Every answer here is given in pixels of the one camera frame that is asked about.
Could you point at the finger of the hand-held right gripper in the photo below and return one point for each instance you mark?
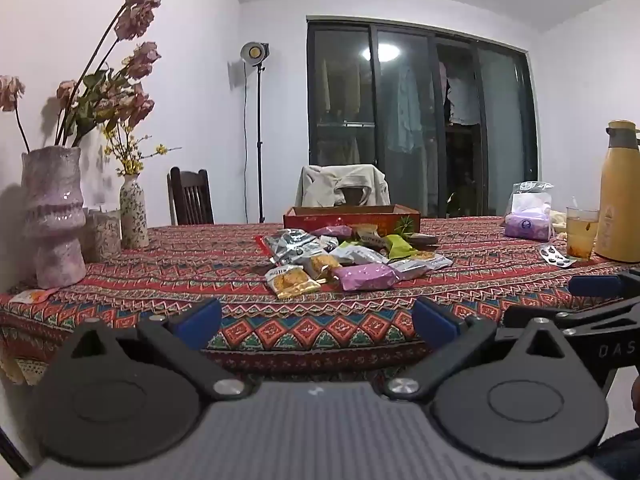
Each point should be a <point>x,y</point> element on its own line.
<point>595,285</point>
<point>600,317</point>

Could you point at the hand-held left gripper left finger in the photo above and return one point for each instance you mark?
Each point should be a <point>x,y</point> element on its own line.
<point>197,317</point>

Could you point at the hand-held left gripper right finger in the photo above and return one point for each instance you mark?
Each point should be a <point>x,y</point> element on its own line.
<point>435,317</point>

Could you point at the long green snack packet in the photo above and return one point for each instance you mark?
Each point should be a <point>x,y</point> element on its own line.
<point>401,247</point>

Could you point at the pile of snack packets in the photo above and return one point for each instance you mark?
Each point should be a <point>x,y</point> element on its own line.
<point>295,247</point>

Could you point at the orange cardboard box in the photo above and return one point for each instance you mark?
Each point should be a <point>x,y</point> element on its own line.
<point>340,220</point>

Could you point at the pill blister pack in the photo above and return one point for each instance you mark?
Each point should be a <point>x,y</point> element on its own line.
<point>557,256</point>

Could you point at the glass of tea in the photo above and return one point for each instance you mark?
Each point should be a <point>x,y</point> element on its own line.
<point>581,235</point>

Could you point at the yellow thermos bottle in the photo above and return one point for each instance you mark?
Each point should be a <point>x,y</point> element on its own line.
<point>620,200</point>

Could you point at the purple tissue pack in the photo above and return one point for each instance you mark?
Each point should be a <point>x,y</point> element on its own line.
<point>527,226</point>

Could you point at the patterned red tablecloth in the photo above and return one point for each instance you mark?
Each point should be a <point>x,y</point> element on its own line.
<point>300,330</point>

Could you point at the clear plastic bag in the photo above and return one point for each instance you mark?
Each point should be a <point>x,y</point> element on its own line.
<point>530,197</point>

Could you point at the dark wooden chair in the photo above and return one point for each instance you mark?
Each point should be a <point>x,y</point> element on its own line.
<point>352,196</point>
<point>190,200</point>

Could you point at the small floral vase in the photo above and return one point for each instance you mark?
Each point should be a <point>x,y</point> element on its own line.
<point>134,215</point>

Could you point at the speckled glass jar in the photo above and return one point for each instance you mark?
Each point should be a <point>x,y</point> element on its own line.
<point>102,235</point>

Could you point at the small orange sachet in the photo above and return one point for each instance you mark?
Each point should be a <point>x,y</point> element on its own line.
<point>30,296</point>

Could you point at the beige jacket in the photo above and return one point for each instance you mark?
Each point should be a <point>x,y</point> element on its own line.
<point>320,185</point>

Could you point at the yellow flower sprigs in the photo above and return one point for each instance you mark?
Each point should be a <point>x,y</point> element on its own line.
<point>127,152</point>

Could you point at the large pink ceramic vase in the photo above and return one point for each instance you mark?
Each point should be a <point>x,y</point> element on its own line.
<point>52,210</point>

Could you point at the light blue hanging shirt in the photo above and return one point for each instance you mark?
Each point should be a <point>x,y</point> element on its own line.
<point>406,110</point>

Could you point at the white hanging garment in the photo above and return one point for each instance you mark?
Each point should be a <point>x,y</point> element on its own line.
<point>462,100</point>

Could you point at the sliding glass door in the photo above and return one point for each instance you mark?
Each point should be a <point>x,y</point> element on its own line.
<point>350,110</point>

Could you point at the studio light on stand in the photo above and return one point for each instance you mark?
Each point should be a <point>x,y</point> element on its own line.
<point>252,52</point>

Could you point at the dried pink flowers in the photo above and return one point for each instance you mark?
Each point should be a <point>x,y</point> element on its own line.
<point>135,15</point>

